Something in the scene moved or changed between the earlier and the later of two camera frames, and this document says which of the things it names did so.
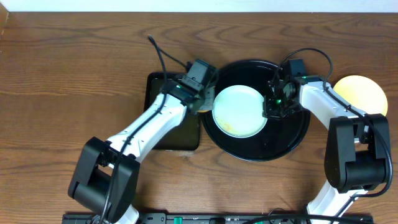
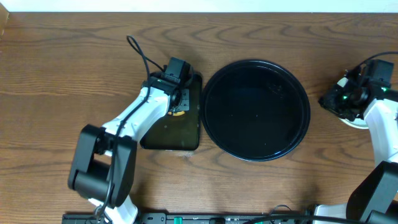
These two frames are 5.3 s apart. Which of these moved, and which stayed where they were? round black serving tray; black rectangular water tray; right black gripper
Moved: right black gripper
Stayed: round black serving tray; black rectangular water tray
